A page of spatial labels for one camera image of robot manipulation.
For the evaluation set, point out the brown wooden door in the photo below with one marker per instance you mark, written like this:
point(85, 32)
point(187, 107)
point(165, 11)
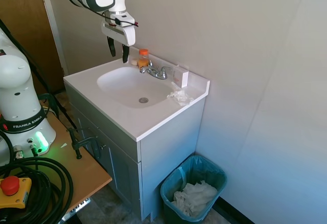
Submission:
point(23, 17)

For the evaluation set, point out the chrome sink faucet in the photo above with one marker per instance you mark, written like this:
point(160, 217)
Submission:
point(155, 71)

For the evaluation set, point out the metal cabinet door knob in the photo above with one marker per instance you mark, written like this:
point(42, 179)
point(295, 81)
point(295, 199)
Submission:
point(103, 147)

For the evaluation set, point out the white tissues pile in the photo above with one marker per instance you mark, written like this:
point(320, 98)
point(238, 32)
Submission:
point(196, 193)

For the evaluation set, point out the white tissue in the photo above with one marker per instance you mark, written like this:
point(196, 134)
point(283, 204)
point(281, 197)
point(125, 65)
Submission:
point(181, 96)

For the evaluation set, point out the black baseboard strip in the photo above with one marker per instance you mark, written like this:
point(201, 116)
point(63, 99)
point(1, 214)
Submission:
point(235, 212)

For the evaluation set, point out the black metal table clamp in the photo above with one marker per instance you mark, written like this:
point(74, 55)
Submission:
point(78, 143)

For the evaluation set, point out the metal sink drain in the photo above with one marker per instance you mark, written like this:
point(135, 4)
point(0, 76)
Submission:
point(143, 100)

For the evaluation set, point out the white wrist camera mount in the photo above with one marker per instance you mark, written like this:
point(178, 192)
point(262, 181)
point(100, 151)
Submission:
point(122, 17)

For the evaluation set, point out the white sink vanity top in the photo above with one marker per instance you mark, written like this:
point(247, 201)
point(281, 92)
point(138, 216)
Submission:
point(122, 114)

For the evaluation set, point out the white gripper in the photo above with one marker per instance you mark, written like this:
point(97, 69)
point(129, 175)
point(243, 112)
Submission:
point(115, 31)

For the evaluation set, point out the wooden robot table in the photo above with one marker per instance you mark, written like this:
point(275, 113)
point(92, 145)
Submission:
point(84, 173)

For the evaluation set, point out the orange capped plastic bottle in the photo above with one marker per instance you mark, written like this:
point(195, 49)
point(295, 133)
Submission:
point(143, 59)

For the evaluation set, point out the yellow red emergency stop button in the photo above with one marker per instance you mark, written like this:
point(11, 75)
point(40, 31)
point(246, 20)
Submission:
point(12, 189)

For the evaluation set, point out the grey vanity cabinet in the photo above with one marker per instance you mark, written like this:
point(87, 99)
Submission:
point(163, 162)

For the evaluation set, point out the small white soap piece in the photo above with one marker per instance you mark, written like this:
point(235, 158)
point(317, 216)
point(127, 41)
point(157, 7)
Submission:
point(134, 62)

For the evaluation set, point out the white cardboard box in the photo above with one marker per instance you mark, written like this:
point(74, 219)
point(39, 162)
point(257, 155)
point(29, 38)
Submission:
point(180, 77)

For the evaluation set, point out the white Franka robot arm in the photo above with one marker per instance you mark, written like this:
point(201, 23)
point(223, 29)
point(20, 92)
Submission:
point(15, 86)

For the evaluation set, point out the trash bin with blue liner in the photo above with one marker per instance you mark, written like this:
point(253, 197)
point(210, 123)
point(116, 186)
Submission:
point(171, 196)

